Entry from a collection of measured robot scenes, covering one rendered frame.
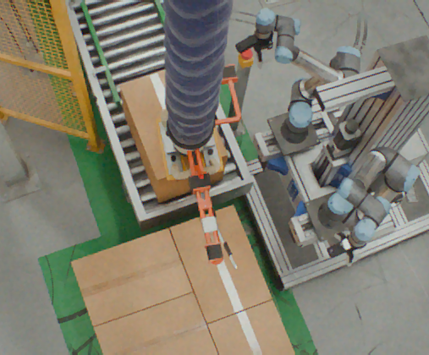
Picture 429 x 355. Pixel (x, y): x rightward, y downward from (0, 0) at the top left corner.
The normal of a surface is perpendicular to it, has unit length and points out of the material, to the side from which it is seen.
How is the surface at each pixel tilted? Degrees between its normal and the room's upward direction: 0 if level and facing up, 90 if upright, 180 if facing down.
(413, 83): 0
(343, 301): 0
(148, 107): 0
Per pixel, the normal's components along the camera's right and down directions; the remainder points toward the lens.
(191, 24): -0.23, 0.81
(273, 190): 0.05, -0.34
